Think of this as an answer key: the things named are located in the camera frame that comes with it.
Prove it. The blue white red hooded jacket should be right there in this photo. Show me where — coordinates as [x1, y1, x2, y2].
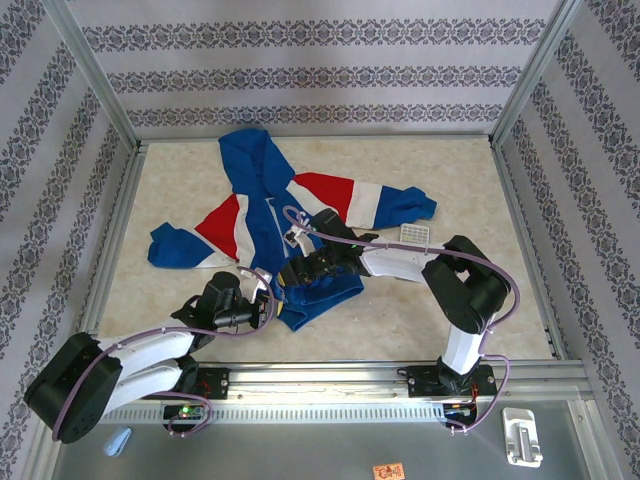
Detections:
[146, 128, 439, 333]

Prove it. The green lit controller board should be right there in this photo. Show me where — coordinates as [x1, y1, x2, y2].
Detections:
[163, 402, 209, 422]

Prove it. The white scientific calculator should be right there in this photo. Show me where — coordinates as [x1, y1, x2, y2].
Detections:
[398, 223, 432, 246]

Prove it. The grey metal bottom panel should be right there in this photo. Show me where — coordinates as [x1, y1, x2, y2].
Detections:
[34, 399, 604, 480]

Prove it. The light blue plastic object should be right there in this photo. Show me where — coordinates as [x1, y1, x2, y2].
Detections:
[103, 425, 133, 457]

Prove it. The white plastic holder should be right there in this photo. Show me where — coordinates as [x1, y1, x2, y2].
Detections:
[501, 407, 545, 469]

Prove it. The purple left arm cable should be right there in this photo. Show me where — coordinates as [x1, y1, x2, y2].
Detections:
[51, 266, 277, 445]

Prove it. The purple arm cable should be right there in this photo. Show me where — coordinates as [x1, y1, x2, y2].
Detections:
[282, 205, 525, 436]
[51, 266, 277, 445]

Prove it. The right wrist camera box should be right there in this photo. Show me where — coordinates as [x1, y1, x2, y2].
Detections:
[283, 226, 312, 250]

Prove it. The aluminium base rail beam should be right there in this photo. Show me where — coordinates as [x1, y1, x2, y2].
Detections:
[47, 360, 596, 402]

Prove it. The slotted metal cable duct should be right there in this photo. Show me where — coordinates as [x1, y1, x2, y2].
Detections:
[99, 402, 446, 425]

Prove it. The aluminium side frame rail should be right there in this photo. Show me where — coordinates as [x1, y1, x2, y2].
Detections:
[72, 143, 147, 365]
[491, 142, 570, 360]

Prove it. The aluminium rear frame rail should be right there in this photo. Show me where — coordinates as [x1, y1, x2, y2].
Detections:
[137, 131, 494, 144]

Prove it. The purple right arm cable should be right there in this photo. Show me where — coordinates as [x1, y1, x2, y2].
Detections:
[282, 205, 525, 436]

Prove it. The aluminium frame post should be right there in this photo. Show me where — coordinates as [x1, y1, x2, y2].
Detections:
[43, 0, 141, 147]
[491, 0, 589, 146]

